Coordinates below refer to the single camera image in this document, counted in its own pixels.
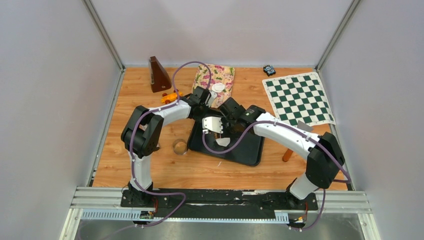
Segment black baking tray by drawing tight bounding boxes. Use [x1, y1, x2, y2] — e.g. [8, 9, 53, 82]
[188, 109, 264, 167]

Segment wooden pastry roller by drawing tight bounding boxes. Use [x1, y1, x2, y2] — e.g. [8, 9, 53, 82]
[213, 132, 225, 140]

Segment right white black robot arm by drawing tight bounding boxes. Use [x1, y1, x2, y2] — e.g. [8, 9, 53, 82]
[218, 97, 347, 209]

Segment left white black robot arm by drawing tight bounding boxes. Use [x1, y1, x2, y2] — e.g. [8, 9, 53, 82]
[121, 86, 218, 207]

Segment orange toy car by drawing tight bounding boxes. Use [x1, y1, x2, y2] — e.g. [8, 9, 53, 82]
[160, 90, 184, 104]

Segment floral rectangular tray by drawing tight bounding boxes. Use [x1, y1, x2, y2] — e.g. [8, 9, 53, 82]
[192, 64, 235, 109]

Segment brown wooden metronome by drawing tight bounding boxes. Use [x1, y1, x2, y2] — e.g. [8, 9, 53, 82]
[148, 56, 172, 93]

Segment small blue black toy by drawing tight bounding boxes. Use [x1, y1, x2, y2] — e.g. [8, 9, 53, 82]
[262, 64, 276, 77]

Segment green white chess mat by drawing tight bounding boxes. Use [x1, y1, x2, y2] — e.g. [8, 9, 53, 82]
[262, 72, 336, 127]

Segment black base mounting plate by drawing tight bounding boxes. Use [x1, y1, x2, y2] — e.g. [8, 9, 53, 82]
[120, 188, 319, 219]

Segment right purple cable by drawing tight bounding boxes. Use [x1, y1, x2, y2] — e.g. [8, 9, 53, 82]
[202, 120, 352, 232]

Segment purple cable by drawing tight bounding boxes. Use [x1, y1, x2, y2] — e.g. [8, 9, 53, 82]
[128, 60, 213, 229]
[202, 120, 352, 232]

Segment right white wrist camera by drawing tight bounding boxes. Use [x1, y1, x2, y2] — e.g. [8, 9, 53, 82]
[202, 116, 224, 134]

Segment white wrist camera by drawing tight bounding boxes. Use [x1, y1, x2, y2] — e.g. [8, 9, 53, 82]
[206, 90, 218, 107]
[202, 116, 224, 134]

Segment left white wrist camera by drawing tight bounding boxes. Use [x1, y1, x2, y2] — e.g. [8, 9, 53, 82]
[206, 90, 218, 107]

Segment round metal cutter ring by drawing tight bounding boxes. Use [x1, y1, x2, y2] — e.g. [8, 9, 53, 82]
[172, 138, 189, 156]

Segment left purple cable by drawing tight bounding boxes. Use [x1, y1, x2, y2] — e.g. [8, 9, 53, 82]
[128, 60, 213, 229]

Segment wooden handled metal scraper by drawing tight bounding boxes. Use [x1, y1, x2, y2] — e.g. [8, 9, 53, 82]
[282, 120, 313, 162]

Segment aluminium frame rail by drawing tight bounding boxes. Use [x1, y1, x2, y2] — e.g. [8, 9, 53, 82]
[60, 187, 380, 240]

